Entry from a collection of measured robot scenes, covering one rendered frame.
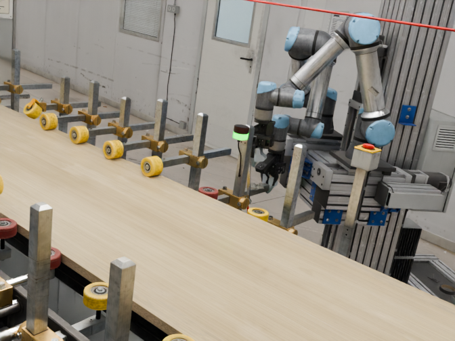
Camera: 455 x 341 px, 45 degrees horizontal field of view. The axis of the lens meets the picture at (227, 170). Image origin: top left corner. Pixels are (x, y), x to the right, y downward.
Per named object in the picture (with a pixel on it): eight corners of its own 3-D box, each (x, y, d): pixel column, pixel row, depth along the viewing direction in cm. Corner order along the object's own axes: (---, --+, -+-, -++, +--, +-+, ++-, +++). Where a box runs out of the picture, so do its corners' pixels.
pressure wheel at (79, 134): (82, 122, 253) (91, 134, 251) (76, 133, 258) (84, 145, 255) (72, 122, 249) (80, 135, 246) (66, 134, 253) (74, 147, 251)
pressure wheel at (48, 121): (59, 126, 266) (51, 130, 271) (55, 110, 266) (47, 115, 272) (49, 127, 262) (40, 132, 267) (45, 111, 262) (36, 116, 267)
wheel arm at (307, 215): (307, 217, 237) (309, 208, 236) (313, 220, 235) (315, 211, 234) (246, 241, 204) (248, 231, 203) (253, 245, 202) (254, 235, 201)
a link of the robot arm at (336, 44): (353, 5, 229) (270, 88, 240) (359, 5, 219) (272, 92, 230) (372, 25, 231) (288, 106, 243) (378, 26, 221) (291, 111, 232)
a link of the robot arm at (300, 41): (310, 114, 289) (315, 44, 241) (283, 108, 292) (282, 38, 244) (315, 95, 294) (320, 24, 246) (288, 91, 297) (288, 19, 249)
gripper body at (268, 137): (268, 151, 225) (271, 122, 221) (248, 147, 227) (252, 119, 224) (273, 147, 232) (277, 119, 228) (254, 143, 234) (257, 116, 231)
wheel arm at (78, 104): (97, 105, 320) (97, 100, 319) (100, 106, 318) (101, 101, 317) (42, 109, 292) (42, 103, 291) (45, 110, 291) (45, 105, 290)
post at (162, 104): (152, 195, 263) (162, 98, 248) (157, 197, 261) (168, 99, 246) (147, 197, 260) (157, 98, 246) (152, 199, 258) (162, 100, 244)
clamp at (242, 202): (224, 197, 234) (225, 187, 233) (248, 208, 226) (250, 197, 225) (215, 200, 230) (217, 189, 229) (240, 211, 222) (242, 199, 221)
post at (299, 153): (278, 256, 219) (299, 142, 205) (285, 260, 217) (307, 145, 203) (273, 258, 217) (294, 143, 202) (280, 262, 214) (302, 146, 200)
